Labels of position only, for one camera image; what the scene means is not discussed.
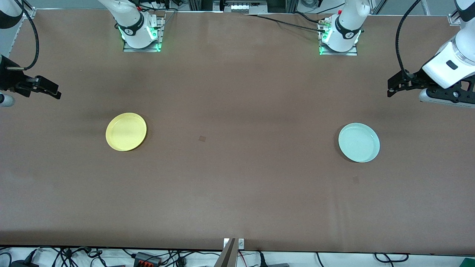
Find short black cable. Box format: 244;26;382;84
293;11;324;23

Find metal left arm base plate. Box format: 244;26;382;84
319;44;358;56

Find aluminium frame structure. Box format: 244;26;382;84
187;0;299;14

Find tangled black floor cables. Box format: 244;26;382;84
37;247;125;267

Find black power strip red switches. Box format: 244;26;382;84
134;252;162;267

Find grey metal pole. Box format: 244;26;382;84
214;238;237;267

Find pale green round plate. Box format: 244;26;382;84
338;123;380;163

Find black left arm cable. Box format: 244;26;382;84
395;0;423;78

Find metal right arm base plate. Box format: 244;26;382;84
123;16;166;53

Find long thin black cable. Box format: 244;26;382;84
243;14;327;33

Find black looped floor cable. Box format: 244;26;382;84
374;253;409;263

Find yellow round plate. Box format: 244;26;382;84
105;112;147;152

